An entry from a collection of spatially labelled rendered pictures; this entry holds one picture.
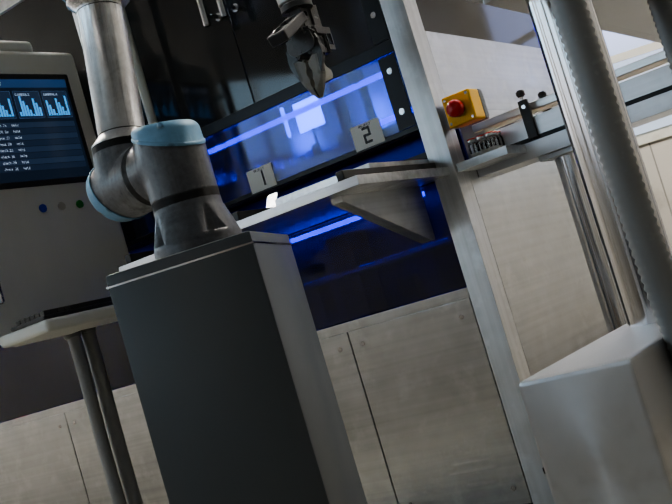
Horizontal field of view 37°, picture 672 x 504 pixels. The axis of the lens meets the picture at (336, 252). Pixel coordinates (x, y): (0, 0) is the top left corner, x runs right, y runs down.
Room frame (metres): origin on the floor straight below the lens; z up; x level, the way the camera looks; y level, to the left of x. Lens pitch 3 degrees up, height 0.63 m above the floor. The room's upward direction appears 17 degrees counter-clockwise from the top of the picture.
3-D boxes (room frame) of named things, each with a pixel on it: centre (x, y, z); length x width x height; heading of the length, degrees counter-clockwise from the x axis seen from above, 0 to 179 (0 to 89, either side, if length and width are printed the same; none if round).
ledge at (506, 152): (2.34, -0.41, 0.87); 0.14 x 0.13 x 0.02; 147
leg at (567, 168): (2.36, -0.57, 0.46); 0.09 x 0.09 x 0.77; 57
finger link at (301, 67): (2.19, -0.06, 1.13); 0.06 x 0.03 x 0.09; 146
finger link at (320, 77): (2.17, -0.08, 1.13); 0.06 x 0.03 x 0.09; 146
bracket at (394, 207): (2.24, -0.13, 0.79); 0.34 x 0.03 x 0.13; 147
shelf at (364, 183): (2.39, 0.08, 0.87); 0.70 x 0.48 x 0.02; 57
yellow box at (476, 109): (2.31, -0.38, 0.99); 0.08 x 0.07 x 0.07; 147
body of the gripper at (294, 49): (2.18, -0.07, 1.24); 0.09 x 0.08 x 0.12; 146
